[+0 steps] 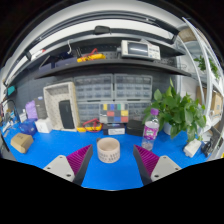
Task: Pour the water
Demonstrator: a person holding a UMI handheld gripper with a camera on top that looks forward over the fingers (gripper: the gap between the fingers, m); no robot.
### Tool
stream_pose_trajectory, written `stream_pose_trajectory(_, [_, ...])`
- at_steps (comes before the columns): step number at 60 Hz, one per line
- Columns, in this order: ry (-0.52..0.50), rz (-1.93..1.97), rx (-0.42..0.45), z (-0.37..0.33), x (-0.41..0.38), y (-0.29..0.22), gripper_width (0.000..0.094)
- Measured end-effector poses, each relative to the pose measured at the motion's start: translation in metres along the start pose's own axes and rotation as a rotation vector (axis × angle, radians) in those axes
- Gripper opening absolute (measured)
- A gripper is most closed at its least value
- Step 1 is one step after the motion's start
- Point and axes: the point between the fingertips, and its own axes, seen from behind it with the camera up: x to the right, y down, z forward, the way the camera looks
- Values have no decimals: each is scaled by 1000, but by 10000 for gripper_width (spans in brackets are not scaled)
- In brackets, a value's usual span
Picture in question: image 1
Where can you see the plain black box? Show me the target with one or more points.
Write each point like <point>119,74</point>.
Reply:
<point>135,128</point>

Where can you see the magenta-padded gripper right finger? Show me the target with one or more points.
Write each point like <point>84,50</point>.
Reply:
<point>163,166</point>

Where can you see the purple-capped clear drink bottle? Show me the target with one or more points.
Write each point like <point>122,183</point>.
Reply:
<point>150,131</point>

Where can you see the white perforated tray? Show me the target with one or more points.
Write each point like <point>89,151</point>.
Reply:
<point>51,103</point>

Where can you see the white metal rack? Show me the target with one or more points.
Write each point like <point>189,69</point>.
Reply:
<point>208,76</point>

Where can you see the black overhead shelf unit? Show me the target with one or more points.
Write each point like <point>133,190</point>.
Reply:
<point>110,65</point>

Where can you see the black box with white label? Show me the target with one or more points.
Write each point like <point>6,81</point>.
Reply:
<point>114,130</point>

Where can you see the brown cardboard box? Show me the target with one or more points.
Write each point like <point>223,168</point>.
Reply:
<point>21,143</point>

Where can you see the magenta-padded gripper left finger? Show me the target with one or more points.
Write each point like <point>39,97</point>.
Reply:
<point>63,166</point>

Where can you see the green leafy potted plant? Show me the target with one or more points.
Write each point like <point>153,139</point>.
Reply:
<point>180,113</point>

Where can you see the organizer case with colourful parts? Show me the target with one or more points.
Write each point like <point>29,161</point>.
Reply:
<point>114,113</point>

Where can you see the yellow multimeter with red leads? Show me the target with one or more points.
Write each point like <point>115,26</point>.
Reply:
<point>90,126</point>

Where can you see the beige patterned ceramic mug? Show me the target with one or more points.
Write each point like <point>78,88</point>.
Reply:
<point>108,153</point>

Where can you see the black upright device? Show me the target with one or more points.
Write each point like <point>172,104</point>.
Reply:
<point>66,115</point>

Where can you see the small white box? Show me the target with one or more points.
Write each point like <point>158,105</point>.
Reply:
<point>43,126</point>

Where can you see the dark grey upright box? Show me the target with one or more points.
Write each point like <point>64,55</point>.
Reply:
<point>41,106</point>

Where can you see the purple plastic bag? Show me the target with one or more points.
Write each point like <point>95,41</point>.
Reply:
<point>31,110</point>

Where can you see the blue box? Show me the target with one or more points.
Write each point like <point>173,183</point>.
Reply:
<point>27,127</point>

